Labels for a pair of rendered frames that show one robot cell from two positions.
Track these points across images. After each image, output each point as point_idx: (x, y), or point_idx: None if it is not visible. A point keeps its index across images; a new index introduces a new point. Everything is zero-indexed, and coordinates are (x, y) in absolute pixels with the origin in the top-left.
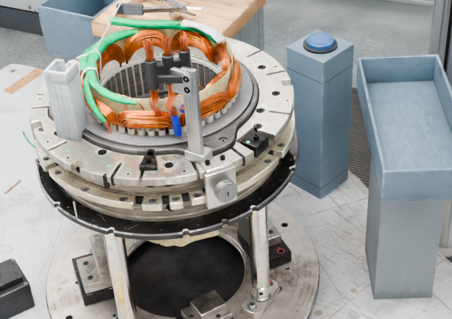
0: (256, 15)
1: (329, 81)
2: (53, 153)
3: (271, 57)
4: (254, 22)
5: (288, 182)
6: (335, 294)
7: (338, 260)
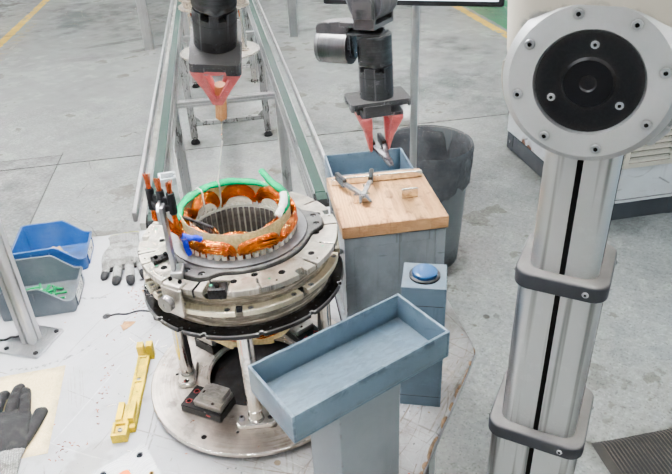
0: (431, 232)
1: None
2: (149, 226)
3: (327, 251)
4: (427, 236)
5: (247, 338)
6: (303, 463)
7: None
